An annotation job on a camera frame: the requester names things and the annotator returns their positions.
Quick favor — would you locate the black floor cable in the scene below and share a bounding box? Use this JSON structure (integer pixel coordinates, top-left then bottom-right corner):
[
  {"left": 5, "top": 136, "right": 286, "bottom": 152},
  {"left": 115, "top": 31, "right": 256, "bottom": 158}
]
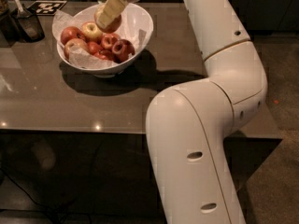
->
[{"left": 0, "top": 168, "right": 93, "bottom": 224}]

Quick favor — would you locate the black container with scoop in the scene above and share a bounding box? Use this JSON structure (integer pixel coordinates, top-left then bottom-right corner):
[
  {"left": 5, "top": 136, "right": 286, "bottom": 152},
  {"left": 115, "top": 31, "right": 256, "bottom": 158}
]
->
[{"left": 11, "top": 9, "right": 45, "bottom": 43}]

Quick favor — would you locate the red apple far left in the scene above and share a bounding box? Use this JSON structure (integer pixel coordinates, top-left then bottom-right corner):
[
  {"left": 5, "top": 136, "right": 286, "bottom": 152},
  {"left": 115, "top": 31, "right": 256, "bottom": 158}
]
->
[{"left": 60, "top": 26, "right": 85, "bottom": 45}]

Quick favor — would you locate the yellow-red top apple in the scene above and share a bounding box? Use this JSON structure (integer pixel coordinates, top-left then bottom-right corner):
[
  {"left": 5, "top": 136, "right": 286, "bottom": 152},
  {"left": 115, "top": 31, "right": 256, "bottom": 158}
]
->
[{"left": 94, "top": 10, "right": 121, "bottom": 34}]

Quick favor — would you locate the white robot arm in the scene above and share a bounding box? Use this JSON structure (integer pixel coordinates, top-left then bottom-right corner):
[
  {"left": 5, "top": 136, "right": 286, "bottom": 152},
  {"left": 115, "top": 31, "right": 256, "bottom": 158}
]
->
[{"left": 146, "top": 0, "right": 267, "bottom": 224}]

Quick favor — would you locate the black white marker tag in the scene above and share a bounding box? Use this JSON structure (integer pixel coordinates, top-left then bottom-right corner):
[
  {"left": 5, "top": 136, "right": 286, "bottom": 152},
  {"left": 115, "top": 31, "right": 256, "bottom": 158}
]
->
[{"left": 28, "top": 0, "right": 66, "bottom": 16}]

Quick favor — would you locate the red apple back right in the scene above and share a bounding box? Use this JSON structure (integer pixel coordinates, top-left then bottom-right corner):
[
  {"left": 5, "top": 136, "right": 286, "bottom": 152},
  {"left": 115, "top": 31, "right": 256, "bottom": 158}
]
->
[{"left": 101, "top": 33, "right": 120, "bottom": 50}]

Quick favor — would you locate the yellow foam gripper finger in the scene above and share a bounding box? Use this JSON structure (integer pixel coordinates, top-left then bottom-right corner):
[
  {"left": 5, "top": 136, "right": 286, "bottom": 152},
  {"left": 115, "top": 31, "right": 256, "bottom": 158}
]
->
[{"left": 95, "top": 0, "right": 128, "bottom": 18}]

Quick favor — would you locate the white handled scoop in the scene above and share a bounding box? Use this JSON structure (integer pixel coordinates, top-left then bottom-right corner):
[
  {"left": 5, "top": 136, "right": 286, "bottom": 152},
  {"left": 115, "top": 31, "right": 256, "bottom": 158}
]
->
[{"left": 13, "top": 0, "right": 31, "bottom": 18}]

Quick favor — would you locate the white ceramic bowl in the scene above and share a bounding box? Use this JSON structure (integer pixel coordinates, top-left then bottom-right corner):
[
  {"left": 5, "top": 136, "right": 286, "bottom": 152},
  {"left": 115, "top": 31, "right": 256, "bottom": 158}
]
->
[{"left": 56, "top": 2, "right": 154, "bottom": 79}]

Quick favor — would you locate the yellow apple at back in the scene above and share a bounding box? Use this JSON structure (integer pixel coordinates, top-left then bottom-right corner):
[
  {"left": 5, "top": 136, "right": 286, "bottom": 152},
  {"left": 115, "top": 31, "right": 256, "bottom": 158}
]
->
[{"left": 81, "top": 21, "right": 103, "bottom": 43}]

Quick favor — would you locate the pale red apple front left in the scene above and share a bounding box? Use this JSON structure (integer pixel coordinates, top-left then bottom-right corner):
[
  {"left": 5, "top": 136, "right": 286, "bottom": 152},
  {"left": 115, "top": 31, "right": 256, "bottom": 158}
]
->
[{"left": 64, "top": 38, "right": 90, "bottom": 59}]

